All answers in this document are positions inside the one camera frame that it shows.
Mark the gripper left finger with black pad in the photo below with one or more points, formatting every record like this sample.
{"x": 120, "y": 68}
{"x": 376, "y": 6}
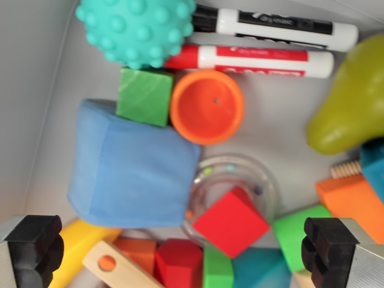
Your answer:
{"x": 33, "y": 249}

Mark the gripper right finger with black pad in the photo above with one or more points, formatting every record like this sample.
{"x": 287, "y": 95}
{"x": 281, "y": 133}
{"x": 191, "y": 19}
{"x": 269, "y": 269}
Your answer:
{"x": 330, "y": 255}

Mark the green painted wooden cube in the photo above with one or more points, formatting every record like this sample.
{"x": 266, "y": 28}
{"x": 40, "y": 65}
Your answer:
{"x": 144, "y": 96}

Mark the orange plastic cup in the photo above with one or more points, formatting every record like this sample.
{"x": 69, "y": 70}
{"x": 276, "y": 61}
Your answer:
{"x": 207, "y": 111}

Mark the light grey plastic bin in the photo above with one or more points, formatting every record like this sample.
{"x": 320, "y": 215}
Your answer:
{"x": 33, "y": 90}

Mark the natural wood block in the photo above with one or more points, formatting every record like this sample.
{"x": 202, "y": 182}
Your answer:
{"x": 301, "y": 280}

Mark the green wooden cylinder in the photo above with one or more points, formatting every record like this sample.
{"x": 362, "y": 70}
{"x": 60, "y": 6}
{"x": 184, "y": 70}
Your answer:
{"x": 289, "y": 237}

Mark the yellow wooden block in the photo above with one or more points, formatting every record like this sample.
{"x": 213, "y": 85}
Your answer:
{"x": 79, "y": 240}

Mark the large teal wooden block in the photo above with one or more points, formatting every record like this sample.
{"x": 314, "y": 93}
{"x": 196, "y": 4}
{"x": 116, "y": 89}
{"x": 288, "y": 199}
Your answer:
{"x": 261, "y": 270}

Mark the wooden strip with holes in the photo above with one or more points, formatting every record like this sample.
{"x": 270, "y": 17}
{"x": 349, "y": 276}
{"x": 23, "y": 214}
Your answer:
{"x": 120, "y": 270}

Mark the teal embossed rubber cube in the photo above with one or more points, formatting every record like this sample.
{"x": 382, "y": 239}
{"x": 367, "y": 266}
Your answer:
{"x": 375, "y": 177}

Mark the red wooden cube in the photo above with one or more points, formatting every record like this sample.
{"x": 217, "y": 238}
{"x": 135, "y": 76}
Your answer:
{"x": 231, "y": 222}

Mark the small orange wooden block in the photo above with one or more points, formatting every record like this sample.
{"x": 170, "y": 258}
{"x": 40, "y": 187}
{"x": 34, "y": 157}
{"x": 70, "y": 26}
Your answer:
{"x": 138, "y": 252}

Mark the light green wooden block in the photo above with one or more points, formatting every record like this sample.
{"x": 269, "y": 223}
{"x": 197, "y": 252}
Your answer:
{"x": 217, "y": 270}

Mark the blue soft cube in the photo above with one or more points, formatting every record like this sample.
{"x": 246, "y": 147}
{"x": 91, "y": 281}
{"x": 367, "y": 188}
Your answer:
{"x": 132, "y": 168}

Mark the dark red wooden block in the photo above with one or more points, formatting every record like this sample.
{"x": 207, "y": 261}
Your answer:
{"x": 178, "y": 264}

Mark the olive green toy pear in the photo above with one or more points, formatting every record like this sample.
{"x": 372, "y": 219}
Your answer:
{"x": 351, "y": 105}

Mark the red dry erase marker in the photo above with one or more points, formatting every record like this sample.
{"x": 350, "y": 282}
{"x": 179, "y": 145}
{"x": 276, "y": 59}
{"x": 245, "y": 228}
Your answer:
{"x": 255, "y": 61}

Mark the black dry erase marker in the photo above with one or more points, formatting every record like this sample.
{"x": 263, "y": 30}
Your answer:
{"x": 276, "y": 28}

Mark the teal knobby ball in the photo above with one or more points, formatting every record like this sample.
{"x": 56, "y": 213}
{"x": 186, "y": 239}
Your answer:
{"x": 135, "y": 30}

